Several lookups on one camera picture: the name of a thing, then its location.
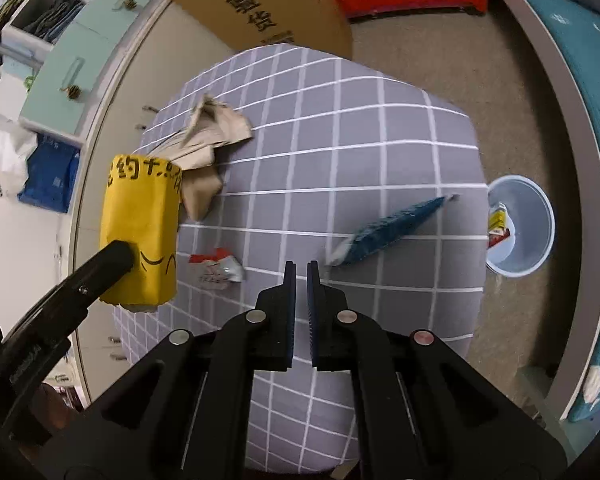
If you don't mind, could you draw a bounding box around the blue bag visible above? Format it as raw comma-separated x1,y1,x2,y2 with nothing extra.
17,132,81,215

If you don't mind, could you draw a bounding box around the small mint green drawer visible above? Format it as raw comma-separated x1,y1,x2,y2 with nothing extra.
72,0,162,46

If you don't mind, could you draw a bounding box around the blue snack wrapper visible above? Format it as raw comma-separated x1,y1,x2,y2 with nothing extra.
325,194,461,267

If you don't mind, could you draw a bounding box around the white plastic bag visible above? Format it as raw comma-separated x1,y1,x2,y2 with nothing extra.
0,110,38,198

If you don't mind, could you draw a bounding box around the white plastic trash bin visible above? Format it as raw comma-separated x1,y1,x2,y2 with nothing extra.
485,175,557,277

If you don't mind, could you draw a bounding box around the red white crumpled wrapper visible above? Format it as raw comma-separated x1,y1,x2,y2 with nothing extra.
187,247,247,292

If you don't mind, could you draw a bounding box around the large mint green drawer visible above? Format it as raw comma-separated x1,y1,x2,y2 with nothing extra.
19,25,126,148

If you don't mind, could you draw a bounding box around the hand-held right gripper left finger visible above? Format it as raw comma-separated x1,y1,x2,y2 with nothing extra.
40,260,297,480

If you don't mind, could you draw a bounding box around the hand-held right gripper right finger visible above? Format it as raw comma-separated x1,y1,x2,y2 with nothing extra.
307,260,568,480

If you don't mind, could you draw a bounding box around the grey checked tablecloth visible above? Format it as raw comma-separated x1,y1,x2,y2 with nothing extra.
111,44,485,472

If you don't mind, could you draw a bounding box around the yellow red wrapper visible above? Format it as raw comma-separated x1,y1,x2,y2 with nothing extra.
487,202,518,251

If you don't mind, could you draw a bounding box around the grey bed frame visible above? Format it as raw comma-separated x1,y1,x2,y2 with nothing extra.
475,0,600,421

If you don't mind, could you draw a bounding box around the brown cardboard box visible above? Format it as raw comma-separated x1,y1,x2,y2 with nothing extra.
164,0,353,60

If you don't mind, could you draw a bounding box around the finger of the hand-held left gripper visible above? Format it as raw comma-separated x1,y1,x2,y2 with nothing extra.
2,241,135,350

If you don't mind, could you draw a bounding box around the crumpled brown paper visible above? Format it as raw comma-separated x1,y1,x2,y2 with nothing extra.
147,95,255,222

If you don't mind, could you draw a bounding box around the person's left hand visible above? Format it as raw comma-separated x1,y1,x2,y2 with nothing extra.
39,382,86,433

